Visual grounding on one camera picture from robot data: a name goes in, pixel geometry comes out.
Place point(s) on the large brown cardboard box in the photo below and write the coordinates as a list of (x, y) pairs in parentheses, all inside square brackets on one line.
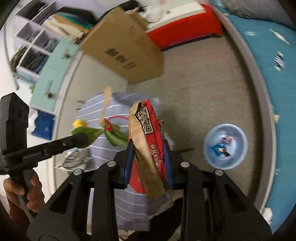
[(120, 44)]

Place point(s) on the purple stair shelf cabinet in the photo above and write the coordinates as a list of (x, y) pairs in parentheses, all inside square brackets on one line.
[(47, 56)]

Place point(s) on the printed paper leaflet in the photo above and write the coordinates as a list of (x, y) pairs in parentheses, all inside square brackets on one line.
[(78, 159)]

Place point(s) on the grey folded duvet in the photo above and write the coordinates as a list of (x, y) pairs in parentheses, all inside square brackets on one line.
[(263, 10)]

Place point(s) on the white plastic bag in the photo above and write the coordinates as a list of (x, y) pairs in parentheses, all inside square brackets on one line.
[(153, 14)]

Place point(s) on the person's left hand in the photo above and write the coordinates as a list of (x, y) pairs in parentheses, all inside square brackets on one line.
[(35, 195)]

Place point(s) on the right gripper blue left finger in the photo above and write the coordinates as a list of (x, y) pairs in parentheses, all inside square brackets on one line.
[(128, 162)]

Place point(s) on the green leaf wrapper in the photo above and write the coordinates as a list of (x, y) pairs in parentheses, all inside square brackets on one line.
[(111, 131)]

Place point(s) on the red covered low bench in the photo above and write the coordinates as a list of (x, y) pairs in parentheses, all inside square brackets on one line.
[(187, 29)]

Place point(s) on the teal bed mattress sheet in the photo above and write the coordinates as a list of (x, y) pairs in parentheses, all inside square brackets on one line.
[(268, 48)]

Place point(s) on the teal bunk bed frame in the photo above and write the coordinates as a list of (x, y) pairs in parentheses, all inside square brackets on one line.
[(252, 104)]

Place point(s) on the blue gift bag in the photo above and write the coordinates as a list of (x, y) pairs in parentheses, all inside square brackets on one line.
[(44, 125)]

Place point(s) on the hanging jackets on rail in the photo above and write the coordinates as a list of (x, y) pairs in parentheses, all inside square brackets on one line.
[(70, 23)]

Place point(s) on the yellow smiley paper wrapper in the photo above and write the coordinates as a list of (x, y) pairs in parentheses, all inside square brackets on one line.
[(79, 123)]

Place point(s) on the light blue plastic bucket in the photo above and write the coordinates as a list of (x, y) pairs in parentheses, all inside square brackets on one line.
[(225, 146)]

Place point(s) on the red brown paper bag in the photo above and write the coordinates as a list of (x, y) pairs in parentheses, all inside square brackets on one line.
[(146, 131)]

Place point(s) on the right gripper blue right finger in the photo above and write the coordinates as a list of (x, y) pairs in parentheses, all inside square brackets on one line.
[(167, 163)]

